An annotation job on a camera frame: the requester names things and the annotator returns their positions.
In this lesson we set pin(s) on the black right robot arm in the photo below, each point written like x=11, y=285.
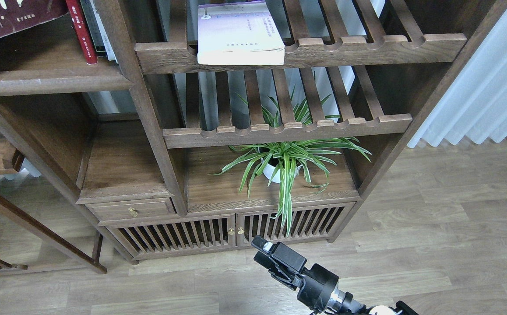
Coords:
x=349, y=306

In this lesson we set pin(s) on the dark wooden bookshelf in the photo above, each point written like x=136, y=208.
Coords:
x=156, y=124

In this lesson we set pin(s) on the small wooden drawer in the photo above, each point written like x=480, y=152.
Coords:
x=132, y=209

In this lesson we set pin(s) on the dark green upright book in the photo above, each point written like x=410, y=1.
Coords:
x=92, y=25

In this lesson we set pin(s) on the white plant pot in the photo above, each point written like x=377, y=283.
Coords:
x=275, y=170

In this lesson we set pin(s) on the left slatted cabinet door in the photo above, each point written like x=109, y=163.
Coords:
x=184, y=236

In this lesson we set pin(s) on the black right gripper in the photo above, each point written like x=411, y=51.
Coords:
x=316, y=286

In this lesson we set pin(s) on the red paperback book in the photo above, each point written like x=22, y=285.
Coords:
x=82, y=31

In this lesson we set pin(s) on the maroon book with white characters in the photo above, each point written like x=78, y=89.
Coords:
x=18, y=15

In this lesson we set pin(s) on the right slatted cabinet door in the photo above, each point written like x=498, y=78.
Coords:
x=308, y=223

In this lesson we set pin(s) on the slatted cabinet door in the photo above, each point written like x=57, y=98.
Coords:
x=308, y=223
x=184, y=236

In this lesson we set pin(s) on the white sheer curtain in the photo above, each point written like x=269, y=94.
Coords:
x=475, y=105

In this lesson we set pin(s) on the lavender white paperback book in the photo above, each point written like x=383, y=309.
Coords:
x=238, y=34

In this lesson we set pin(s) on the green spider plant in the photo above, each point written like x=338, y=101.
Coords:
x=315, y=152

